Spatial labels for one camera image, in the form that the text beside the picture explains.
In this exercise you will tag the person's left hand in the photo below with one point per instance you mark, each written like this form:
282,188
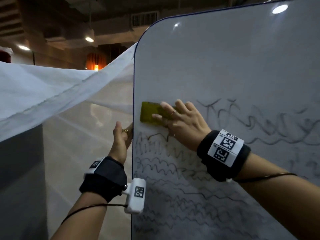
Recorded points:
120,147

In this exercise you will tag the person's right hand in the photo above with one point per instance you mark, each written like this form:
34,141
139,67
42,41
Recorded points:
190,129

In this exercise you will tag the yellow and black whiteboard eraser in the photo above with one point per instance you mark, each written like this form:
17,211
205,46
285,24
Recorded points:
150,112

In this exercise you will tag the large scribbled whiteboard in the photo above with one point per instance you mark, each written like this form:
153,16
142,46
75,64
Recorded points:
225,59

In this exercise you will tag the person's left forearm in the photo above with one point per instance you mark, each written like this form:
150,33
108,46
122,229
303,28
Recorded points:
82,222

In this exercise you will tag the person's right forearm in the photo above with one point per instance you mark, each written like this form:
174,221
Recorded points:
287,197

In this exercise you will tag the black wristband with marker tag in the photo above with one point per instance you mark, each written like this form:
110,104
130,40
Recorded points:
212,167
107,179

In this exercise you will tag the orange lantern lamp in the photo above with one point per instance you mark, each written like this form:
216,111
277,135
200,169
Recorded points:
96,61

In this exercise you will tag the white cloth sheet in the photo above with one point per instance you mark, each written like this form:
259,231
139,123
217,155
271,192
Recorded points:
37,92

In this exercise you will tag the grey partition panel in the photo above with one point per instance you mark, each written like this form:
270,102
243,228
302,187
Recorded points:
20,184

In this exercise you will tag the white cylinder pendant lamp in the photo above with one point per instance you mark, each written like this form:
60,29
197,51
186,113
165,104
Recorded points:
89,37

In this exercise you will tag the ceiling air vent grille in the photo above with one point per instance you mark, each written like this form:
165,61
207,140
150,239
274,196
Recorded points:
145,19

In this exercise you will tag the black vertical pole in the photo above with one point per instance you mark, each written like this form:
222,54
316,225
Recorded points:
33,58

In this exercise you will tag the round ceiling spotlight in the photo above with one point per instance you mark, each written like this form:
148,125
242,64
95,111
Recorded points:
24,47

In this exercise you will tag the dark red object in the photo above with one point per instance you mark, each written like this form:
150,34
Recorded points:
5,56

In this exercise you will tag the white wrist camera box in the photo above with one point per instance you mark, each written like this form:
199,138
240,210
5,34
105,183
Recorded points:
135,202

